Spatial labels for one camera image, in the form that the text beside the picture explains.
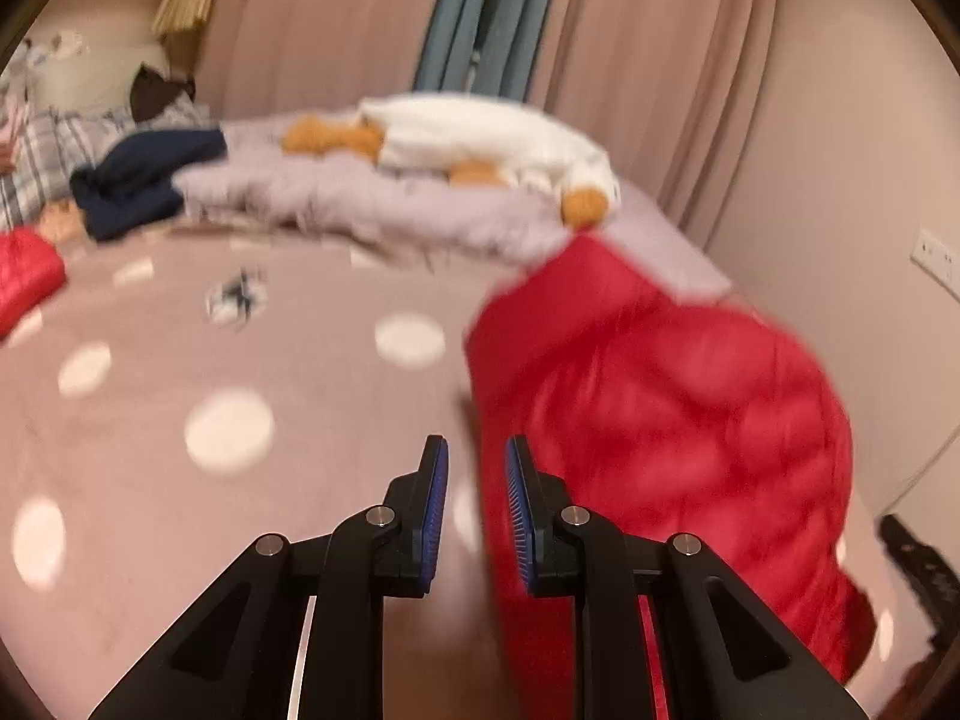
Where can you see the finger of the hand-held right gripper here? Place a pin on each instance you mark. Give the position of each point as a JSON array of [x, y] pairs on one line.
[[919, 577]]

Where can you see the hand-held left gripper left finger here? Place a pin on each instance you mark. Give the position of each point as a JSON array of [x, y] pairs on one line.
[[436, 510]]

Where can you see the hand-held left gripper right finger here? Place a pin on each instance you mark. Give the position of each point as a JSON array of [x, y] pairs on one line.
[[519, 517]]

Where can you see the red down jacket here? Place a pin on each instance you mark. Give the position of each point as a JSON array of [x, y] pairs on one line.
[[660, 405]]

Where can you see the polka dot bed cover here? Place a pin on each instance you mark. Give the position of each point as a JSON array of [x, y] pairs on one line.
[[187, 330]]

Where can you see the grey quilt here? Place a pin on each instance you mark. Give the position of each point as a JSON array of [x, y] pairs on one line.
[[360, 199]]

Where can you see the white goose plush toy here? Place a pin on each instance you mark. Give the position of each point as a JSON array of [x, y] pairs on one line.
[[480, 131]]

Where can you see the navy blue cloth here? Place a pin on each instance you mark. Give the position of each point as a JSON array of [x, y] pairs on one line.
[[142, 176]]

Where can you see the small red quilted cloth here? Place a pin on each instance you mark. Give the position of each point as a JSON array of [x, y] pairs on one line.
[[26, 277]]

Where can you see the pink curtain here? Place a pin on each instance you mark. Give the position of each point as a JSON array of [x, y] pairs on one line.
[[660, 67]]

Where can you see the blue-grey curtain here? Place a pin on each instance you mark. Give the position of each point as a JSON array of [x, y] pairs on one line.
[[487, 11]]

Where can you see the dark brown cloth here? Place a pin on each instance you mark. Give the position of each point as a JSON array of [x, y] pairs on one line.
[[154, 94]]

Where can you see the plaid pillow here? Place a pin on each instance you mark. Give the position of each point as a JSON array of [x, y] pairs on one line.
[[52, 154]]

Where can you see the white cushion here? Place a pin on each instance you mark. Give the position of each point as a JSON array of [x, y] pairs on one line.
[[90, 75]]

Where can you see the white wall socket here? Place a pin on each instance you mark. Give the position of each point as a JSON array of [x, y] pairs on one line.
[[936, 259]]

